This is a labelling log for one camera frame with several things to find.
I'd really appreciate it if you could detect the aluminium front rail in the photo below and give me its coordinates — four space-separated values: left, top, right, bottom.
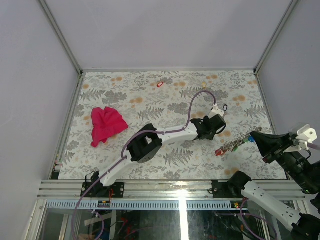
37 179 307 210

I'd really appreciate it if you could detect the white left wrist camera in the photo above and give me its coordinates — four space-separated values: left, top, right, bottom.
208 104 225 119

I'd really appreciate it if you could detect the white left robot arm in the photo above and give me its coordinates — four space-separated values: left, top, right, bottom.
81 114 226 199

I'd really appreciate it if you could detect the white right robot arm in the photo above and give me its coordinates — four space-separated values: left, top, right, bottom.
227 124 320 240

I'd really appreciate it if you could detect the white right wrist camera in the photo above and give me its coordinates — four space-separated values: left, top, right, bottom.
284 123 320 153

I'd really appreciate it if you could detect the large metal keyring with keys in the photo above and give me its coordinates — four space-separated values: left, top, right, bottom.
214 127 262 157

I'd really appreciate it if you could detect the crumpled pink cloth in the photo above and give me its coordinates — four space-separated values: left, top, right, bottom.
91 107 129 148

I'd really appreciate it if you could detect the black tag with key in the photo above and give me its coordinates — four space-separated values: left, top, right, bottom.
222 104 228 118

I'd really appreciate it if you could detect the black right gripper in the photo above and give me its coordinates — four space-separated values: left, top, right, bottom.
249 128 320 192

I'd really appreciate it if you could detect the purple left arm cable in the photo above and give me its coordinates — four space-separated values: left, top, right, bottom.
71 90 218 240

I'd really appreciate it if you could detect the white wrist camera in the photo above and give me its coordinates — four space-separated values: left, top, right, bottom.
208 104 225 119
284 123 320 153

